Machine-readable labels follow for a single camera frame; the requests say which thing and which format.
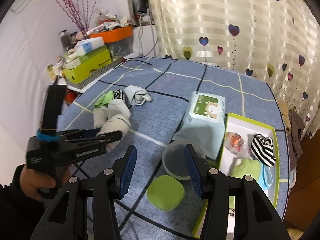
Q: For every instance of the red plastic item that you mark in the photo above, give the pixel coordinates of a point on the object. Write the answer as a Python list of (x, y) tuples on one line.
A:
[(70, 97)]

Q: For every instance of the clear bin with orange lid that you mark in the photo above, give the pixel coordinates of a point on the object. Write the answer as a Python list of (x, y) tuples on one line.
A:
[(117, 35)]

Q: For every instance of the green towel with bird print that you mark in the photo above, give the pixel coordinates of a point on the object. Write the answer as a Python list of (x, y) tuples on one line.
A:
[(246, 170)]

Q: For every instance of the blue and white tissue pack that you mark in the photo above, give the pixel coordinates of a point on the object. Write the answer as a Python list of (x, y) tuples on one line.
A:
[(90, 45)]

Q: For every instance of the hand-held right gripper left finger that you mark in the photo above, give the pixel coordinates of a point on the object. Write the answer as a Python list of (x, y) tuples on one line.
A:
[(128, 172)]

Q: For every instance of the cream curtain with heart print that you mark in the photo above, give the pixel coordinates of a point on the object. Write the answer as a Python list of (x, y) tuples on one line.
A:
[(225, 10)]

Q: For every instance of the dark glass jar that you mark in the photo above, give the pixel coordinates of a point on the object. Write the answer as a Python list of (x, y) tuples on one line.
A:
[(64, 41)]

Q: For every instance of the green cardboard box white inside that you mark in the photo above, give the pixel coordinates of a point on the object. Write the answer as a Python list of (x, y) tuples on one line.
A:
[(240, 125)]

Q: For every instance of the clear plastic container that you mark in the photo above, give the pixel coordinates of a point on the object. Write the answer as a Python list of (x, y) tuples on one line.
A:
[(175, 162)]

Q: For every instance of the blue checked blanket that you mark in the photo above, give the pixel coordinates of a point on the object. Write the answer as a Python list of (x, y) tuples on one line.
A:
[(175, 85)]

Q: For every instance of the person's left forearm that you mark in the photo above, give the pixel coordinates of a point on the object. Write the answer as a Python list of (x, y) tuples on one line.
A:
[(15, 217)]

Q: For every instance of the blue face masks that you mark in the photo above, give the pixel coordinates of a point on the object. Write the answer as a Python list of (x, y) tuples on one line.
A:
[(266, 180)]

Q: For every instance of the white and green carton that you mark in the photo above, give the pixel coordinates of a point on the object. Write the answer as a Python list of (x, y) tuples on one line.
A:
[(73, 61)]

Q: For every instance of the small glass jar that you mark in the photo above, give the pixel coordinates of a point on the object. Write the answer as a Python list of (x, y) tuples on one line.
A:
[(73, 36)]

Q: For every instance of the light blue soft pack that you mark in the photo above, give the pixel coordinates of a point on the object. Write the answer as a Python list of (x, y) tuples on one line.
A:
[(197, 135)]

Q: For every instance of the brown garment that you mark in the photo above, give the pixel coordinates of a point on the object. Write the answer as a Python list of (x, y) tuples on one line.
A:
[(295, 130)]

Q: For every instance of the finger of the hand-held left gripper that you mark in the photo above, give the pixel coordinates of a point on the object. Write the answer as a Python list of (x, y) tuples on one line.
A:
[(100, 140), (80, 133)]

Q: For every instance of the black and white striped sock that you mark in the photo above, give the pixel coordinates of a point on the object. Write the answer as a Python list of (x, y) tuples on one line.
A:
[(118, 95), (262, 150)]

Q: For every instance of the light grey sock pair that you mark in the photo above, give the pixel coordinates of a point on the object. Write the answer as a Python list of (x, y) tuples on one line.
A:
[(136, 95)]

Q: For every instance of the pile of assorted clutter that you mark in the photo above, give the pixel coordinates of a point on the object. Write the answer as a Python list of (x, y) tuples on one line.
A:
[(110, 21)]

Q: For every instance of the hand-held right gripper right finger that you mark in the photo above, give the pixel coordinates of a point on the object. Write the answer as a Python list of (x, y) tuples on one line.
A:
[(191, 172)]

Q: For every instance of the striped cardboard box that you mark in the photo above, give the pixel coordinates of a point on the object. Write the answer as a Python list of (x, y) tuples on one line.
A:
[(100, 76)]

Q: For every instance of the clear snack packet orange print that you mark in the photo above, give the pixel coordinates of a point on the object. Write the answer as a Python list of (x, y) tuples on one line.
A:
[(235, 142)]

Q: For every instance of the cream sock with dark stripes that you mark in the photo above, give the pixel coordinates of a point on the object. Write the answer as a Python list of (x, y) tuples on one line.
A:
[(117, 123)]

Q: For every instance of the black power adapter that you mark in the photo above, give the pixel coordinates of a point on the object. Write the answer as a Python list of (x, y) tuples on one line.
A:
[(143, 5)]

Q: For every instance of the green shoe box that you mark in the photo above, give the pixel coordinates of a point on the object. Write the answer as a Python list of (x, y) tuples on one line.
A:
[(87, 67)]

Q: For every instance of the green plastic lid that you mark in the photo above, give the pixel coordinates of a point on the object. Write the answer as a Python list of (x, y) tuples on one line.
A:
[(165, 192)]

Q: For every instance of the white cloth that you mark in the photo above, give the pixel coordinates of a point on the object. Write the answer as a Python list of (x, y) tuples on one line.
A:
[(100, 116)]

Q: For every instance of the wooden wardrobe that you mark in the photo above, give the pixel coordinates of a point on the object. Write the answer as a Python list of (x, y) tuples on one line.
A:
[(307, 180)]

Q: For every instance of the dried pink flower branches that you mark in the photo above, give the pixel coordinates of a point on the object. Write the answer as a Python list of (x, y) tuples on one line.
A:
[(77, 10)]

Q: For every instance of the person's left hand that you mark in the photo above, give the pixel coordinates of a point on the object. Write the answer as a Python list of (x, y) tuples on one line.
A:
[(35, 180)]

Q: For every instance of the light green cloth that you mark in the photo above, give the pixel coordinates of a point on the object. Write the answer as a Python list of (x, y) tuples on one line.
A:
[(103, 100)]

